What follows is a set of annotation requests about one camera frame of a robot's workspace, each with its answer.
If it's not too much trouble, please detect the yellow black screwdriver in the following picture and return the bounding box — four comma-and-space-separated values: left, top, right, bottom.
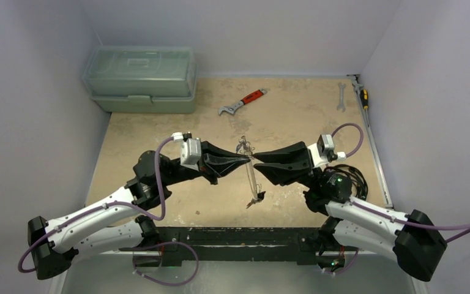
360, 89, 368, 111

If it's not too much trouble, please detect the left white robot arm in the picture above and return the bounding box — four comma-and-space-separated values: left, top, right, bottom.
17, 134, 250, 280

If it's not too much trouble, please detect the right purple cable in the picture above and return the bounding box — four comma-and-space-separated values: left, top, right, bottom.
331, 123, 470, 244

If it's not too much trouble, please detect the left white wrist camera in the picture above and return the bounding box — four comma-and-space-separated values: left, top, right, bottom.
171, 132, 202, 170

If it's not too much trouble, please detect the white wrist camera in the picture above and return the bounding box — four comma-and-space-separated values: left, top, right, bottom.
171, 132, 202, 170
308, 134, 347, 168

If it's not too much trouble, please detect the black cable bundle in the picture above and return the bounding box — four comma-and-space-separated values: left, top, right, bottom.
324, 164, 369, 202

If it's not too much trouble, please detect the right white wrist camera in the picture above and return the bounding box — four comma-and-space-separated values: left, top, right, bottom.
308, 134, 347, 168

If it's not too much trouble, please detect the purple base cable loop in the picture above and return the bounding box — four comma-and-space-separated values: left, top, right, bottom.
132, 238, 201, 287

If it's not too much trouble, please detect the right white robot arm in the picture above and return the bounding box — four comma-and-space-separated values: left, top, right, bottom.
253, 141, 447, 282

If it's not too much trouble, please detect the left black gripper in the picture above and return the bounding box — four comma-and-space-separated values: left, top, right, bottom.
160, 137, 249, 186

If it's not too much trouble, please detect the aluminium side rail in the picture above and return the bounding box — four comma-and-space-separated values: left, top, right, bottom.
346, 74, 394, 208

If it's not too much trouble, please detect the green translucent plastic toolbox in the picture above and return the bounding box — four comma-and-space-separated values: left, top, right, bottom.
82, 46, 198, 114

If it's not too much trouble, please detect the red handled adjustable wrench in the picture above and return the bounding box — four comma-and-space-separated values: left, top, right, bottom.
218, 88, 267, 116

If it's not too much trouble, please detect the silver open-end spanner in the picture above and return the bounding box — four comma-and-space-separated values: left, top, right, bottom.
336, 82, 346, 112

